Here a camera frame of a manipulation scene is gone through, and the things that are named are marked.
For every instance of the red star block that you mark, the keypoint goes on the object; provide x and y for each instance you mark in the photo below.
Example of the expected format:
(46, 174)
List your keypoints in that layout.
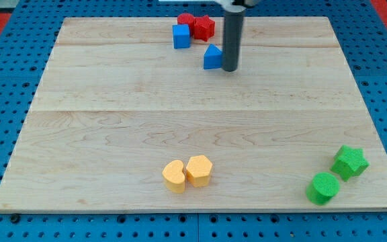
(204, 28)

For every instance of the green star block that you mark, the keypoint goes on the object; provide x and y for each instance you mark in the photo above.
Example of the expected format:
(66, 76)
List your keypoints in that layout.
(349, 162)

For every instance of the yellow hexagon block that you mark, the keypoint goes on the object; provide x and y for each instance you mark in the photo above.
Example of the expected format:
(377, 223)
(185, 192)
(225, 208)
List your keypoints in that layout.
(199, 170)

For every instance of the yellow heart block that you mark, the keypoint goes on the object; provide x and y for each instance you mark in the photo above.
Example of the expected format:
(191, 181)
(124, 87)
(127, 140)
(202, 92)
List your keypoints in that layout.
(174, 176)

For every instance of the blue triangle block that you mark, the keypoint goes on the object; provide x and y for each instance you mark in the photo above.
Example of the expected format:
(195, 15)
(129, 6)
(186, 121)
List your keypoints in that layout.
(212, 57)

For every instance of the wooden board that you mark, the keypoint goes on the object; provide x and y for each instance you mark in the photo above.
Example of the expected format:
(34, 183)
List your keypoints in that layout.
(116, 103)

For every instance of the blue cube block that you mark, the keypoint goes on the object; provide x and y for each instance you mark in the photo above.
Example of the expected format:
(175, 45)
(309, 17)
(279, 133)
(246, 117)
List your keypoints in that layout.
(181, 36)

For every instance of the red cylinder block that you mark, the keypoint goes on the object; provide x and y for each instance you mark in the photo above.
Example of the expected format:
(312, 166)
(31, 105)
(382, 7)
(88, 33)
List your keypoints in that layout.
(187, 19)

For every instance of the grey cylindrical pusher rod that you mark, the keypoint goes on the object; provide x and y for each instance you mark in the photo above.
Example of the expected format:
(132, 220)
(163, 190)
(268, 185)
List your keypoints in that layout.
(231, 39)

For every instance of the green cylinder block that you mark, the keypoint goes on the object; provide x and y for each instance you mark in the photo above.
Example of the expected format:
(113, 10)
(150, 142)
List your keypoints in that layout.
(322, 188)

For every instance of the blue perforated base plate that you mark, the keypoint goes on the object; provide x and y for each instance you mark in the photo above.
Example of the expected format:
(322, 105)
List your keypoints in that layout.
(26, 43)

